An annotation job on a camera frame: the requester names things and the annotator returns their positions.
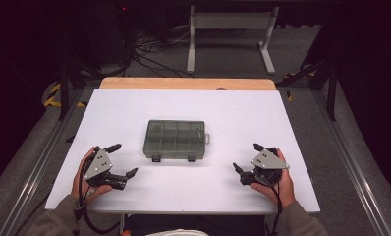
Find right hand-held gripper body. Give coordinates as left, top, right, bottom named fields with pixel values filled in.
left=240, top=147, right=291, bottom=187

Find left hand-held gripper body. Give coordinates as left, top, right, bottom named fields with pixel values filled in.
left=84, top=147, right=128, bottom=192

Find grey transparent plastic compartment box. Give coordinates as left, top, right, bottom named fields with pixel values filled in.
left=141, top=119, right=212, bottom=163

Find person's left hand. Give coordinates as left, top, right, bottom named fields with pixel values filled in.
left=71, top=146, right=115, bottom=203

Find person's right hand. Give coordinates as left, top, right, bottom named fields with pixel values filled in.
left=250, top=148, right=297, bottom=209

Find black tripod stand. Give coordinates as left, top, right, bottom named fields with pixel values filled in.
left=276, top=0, right=343, bottom=123
left=51, top=0, right=103, bottom=122

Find yellow black floor tape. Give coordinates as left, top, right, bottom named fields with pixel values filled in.
left=43, top=82, right=87, bottom=108

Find dark equipment box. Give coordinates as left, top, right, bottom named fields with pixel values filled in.
left=95, top=2, right=133, bottom=66

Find white metal stand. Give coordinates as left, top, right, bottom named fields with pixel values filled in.
left=186, top=4, right=280, bottom=76

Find left hand-held gripper black cable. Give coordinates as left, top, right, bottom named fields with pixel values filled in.
left=73, top=156, right=121, bottom=236

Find hand-held gripper black cable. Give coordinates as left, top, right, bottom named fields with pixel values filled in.
left=264, top=178, right=284, bottom=236
left=73, top=156, right=121, bottom=236

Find right hand-held gripper black cable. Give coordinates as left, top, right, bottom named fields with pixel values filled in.
left=264, top=178, right=284, bottom=236

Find metal floor rail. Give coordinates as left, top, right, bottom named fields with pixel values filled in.
left=313, top=90, right=391, bottom=236
left=0, top=88, right=87, bottom=236

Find black cables on floor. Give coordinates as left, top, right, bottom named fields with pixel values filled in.
left=130, top=29, right=196, bottom=79

